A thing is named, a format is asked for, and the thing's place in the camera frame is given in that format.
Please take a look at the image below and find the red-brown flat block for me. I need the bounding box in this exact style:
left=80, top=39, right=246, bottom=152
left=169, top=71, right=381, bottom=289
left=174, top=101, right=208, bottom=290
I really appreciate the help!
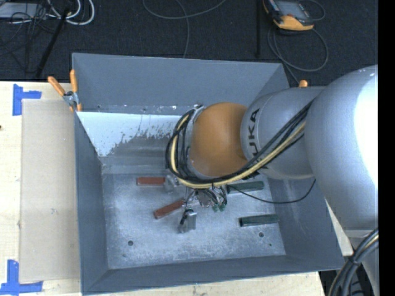
left=152, top=198, right=186, bottom=220
left=136, top=176, right=167, bottom=187

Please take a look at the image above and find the pale flat board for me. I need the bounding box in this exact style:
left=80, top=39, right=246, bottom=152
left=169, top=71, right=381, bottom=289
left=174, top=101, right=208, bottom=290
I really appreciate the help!
left=18, top=99, right=81, bottom=285

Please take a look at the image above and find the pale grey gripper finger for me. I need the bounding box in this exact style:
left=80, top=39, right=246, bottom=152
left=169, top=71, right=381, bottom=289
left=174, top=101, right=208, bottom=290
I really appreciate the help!
left=164, top=173, right=180, bottom=194
left=177, top=208, right=198, bottom=234

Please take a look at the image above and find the dark green flat block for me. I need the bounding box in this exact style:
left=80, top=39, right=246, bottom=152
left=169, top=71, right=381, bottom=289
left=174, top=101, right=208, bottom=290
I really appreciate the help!
left=239, top=213, right=280, bottom=228
left=227, top=181, right=266, bottom=194

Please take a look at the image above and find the grey metal bin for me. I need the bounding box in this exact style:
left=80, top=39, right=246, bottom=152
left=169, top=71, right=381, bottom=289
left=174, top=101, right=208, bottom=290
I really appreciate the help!
left=71, top=52, right=346, bottom=295

